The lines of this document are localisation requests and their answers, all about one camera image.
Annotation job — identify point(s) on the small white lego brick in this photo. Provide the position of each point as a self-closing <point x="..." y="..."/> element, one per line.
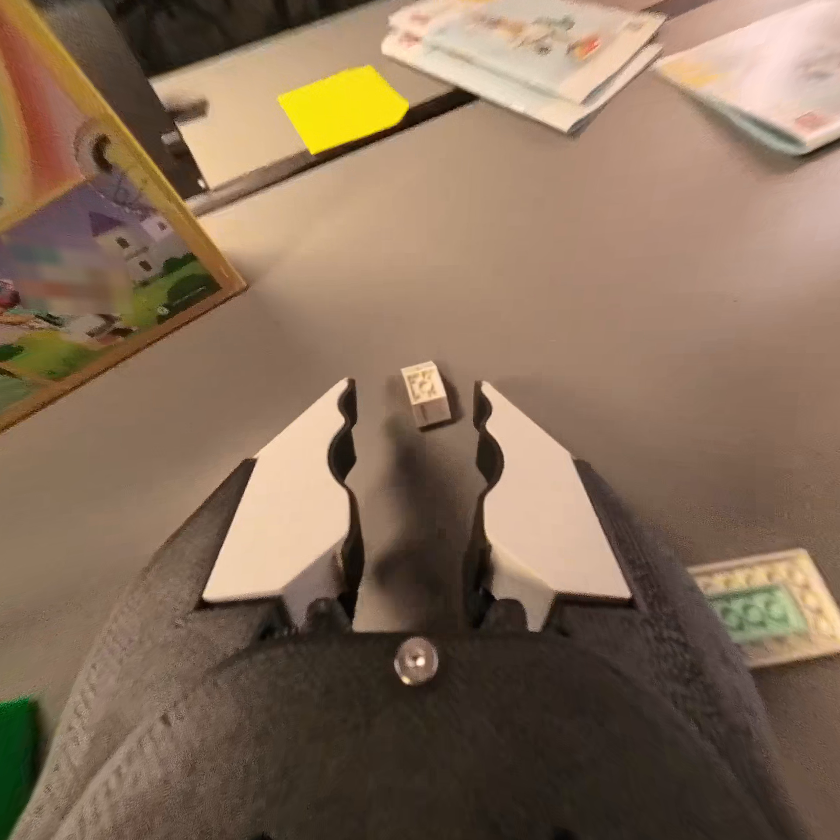
<point x="426" y="394"/>

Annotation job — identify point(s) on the cream lego plate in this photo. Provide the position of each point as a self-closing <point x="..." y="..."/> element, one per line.
<point x="810" y="577"/>

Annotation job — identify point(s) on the yellow lego set box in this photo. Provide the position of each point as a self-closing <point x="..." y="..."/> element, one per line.
<point x="46" y="131"/>

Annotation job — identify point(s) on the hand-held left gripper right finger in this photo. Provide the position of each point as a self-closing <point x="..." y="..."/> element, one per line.
<point x="551" y="518"/>

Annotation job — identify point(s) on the green plastic bin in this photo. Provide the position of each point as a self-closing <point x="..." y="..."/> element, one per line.
<point x="16" y="761"/>

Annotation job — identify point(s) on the instruction booklet with yellow corner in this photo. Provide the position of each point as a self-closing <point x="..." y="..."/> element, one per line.
<point x="768" y="72"/>

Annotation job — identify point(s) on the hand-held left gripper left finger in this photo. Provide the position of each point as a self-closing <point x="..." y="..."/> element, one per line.
<point x="282" y="518"/>

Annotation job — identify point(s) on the yellow sticky note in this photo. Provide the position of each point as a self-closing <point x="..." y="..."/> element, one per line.
<point x="341" y="108"/>

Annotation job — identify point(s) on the pale blue instruction booklet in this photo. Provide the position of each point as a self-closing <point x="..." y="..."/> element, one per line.
<point x="525" y="39"/>
<point x="558" y="115"/>

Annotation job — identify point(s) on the small mint green lego plate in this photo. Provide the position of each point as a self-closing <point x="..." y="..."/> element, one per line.
<point x="754" y="613"/>

